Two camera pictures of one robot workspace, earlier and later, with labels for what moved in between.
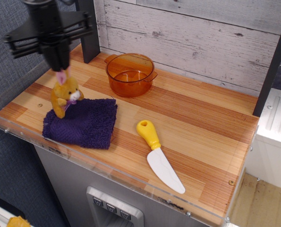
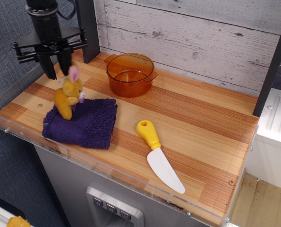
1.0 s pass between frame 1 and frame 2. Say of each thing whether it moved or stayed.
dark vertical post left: stayed
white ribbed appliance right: stayed
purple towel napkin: stayed
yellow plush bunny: moved
